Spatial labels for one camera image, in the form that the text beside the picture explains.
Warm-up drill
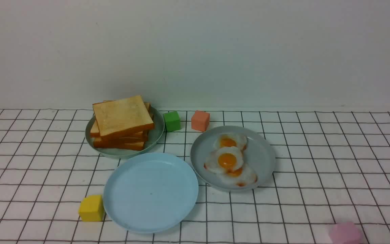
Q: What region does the white grid tablecloth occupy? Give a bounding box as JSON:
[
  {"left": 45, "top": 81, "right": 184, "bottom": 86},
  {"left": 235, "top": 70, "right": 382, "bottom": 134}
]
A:
[{"left": 0, "top": 109, "right": 390, "bottom": 244}]

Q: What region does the orange foam cube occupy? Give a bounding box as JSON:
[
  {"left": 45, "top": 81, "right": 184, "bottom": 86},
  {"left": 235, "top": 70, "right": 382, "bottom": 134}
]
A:
[{"left": 191, "top": 110, "right": 210, "bottom": 132}]

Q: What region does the grey-green egg plate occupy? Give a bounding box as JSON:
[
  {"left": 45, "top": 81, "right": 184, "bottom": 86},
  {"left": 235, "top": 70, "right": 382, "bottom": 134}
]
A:
[{"left": 190, "top": 126, "right": 276, "bottom": 192}]

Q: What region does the toast slice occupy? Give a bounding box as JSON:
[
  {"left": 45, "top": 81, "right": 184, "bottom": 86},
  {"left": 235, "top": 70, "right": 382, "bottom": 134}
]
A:
[
  {"left": 90, "top": 102, "right": 153, "bottom": 138},
  {"left": 92, "top": 95, "right": 155, "bottom": 138},
  {"left": 93, "top": 138, "right": 146, "bottom": 151},
  {"left": 89, "top": 130, "right": 150, "bottom": 143}
]

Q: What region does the light blue empty plate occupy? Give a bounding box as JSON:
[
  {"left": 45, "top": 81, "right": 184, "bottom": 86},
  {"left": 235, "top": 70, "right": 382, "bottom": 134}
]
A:
[{"left": 103, "top": 153, "right": 199, "bottom": 233}]

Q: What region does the pink foam cube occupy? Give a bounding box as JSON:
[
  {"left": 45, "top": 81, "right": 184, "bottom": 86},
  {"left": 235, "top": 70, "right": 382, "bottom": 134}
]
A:
[{"left": 328, "top": 222, "right": 362, "bottom": 244}]

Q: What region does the green foam cube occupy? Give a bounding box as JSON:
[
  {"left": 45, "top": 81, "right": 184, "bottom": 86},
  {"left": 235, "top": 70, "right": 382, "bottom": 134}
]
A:
[{"left": 164, "top": 111, "right": 181, "bottom": 132}]

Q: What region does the green plate with toast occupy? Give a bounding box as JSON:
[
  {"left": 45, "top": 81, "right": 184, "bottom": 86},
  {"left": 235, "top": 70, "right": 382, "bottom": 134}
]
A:
[{"left": 85, "top": 107, "right": 165, "bottom": 159}]

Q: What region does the yellow foam cube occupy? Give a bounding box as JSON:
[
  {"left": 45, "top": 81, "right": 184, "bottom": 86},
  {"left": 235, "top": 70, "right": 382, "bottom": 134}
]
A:
[{"left": 78, "top": 195, "right": 104, "bottom": 221}]

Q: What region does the fried egg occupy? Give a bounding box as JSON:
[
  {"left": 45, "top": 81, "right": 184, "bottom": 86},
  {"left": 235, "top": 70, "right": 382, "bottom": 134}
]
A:
[
  {"left": 204, "top": 146, "right": 244, "bottom": 174},
  {"left": 214, "top": 133, "right": 247, "bottom": 151},
  {"left": 218, "top": 163, "right": 258, "bottom": 187}
]

